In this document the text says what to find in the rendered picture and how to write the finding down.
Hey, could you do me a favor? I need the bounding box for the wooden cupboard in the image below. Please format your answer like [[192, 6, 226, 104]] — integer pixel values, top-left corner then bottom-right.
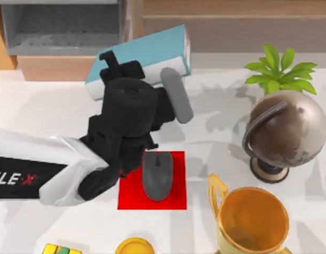
[[142, 0, 326, 54]]

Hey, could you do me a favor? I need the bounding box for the light blue book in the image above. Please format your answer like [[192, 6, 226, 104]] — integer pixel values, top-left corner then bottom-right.
[[84, 24, 192, 102]]

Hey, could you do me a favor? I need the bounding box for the pale wooden drawer front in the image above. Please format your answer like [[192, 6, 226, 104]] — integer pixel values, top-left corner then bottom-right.
[[16, 55, 101, 81]]

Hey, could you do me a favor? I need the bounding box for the grey pierced drawer inside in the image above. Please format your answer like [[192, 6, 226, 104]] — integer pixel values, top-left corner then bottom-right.
[[1, 0, 122, 57]]

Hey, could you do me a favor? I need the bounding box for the grey computer mouse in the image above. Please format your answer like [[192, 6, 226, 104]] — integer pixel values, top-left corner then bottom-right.
[[141, 151, 173, 202]]

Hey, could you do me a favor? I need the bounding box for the red square mat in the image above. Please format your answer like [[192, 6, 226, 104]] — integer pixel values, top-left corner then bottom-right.
[[117, 151, 188, 211]]

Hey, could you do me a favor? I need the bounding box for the brown globe on stand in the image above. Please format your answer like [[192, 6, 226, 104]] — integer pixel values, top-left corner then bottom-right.
[[241, 92, 326, 184]]

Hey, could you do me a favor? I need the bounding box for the gold trophy cup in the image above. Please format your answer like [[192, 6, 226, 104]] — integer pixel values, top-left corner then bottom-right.
[[207, 173, 295, 254]]

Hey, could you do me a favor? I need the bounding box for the yellow and green cube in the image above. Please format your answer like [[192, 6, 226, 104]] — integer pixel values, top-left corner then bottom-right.
[[43, 243, 77, 254]]

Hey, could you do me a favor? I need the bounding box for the green leafy plant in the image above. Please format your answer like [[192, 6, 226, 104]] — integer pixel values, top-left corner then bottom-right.
[[243, 43, 319, 96]]

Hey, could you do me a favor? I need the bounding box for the yellow round cup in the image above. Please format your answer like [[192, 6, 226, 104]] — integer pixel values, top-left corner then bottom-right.
[[115, 237, 156, 254]]

